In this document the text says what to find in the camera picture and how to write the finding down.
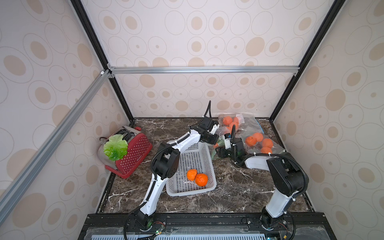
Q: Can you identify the diagonal aluminium rail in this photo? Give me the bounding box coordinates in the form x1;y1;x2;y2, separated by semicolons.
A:
1;70;111;224

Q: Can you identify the green zip-top bag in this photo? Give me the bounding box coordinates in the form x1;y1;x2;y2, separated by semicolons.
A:
211;133;232;160

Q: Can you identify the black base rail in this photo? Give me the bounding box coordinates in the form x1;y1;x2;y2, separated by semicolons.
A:
78;213;336;240

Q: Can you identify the green-edged zip-top bag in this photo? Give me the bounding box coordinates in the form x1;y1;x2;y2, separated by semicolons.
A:
240;131;286;154

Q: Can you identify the white perforated plastic basket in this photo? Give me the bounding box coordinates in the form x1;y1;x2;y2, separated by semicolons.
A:
166;143;217;197

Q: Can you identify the horizontal aluminium rail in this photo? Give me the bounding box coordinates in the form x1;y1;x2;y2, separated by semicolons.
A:
102;66;300;76

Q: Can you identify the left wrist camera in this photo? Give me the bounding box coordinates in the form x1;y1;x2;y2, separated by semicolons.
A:
210;124;220;135

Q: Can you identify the green plastic leaf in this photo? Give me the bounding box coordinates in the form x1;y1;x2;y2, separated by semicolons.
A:
103;134;128;161

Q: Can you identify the red dotted toaster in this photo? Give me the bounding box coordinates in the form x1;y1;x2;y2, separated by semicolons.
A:
98;126;153;179

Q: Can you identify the orange taken out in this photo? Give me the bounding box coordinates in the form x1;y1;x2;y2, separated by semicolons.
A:
195;174;209;187
187;169;198;182

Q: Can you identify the middle clear zip-top bag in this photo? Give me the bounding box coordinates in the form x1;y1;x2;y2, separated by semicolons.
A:
216;113;264;136

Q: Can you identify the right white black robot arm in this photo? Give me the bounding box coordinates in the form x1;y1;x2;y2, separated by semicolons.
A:
215;128;309;231

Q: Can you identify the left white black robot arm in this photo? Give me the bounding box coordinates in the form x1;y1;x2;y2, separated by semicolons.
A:
129;102;220;231

